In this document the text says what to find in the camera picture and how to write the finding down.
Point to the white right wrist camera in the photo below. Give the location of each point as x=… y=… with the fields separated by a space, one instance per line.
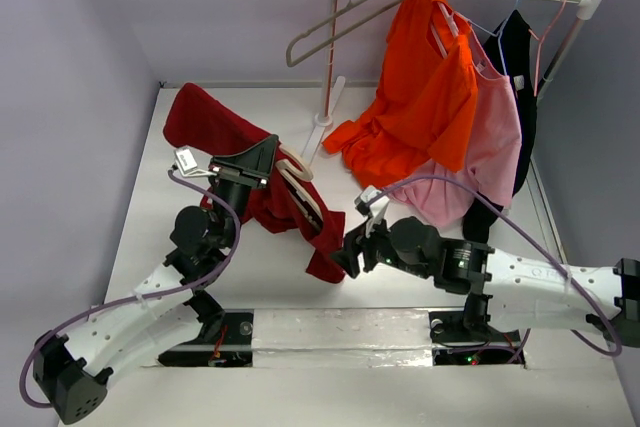
x=372 y=204

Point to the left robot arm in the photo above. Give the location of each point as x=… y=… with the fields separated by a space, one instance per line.
x=76 y=364

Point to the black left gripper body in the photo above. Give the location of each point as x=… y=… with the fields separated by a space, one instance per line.
x=234 y=191

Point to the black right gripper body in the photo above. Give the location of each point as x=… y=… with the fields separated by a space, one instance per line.
x=364 y=249

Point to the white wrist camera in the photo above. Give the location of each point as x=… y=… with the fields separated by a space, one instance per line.
x=185 y=163
x=372 y=204

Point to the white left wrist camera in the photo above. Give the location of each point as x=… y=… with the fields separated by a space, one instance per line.
x=185 y=163

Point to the white plastic hanger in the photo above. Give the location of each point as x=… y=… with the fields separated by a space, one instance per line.
x=443 y=28

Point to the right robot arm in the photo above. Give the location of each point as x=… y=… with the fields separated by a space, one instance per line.
x=502 y=292

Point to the beige wooden hanger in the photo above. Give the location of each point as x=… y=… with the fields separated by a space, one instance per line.
x=294 y=170

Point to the black t shirt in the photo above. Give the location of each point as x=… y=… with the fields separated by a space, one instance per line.
x=510 y=55

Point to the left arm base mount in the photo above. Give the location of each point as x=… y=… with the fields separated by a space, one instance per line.
x=223 y=340

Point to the dark red t shirt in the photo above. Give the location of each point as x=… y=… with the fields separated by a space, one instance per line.
x=198 y=120

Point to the orange t shirt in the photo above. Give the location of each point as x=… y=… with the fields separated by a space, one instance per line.
x=424 y=105

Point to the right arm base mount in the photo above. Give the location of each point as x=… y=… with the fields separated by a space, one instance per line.
x=463 y=337

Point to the pink t shirt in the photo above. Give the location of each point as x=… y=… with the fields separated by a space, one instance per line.
x=492 y=156

